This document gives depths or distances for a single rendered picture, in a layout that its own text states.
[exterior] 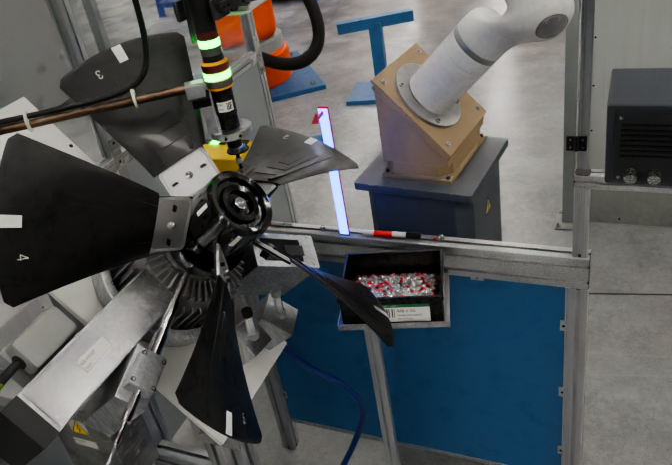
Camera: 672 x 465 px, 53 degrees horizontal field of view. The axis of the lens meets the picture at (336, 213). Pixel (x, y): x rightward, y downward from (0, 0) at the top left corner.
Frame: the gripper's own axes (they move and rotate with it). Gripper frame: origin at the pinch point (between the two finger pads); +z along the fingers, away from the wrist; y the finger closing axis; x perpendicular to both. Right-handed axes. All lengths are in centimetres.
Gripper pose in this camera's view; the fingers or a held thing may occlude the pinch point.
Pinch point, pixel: (200, 8)
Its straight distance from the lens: 110.0
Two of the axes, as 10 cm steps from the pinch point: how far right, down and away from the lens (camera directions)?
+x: -1.5, -8.5, -5.1
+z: -3.7, 5.2, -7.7
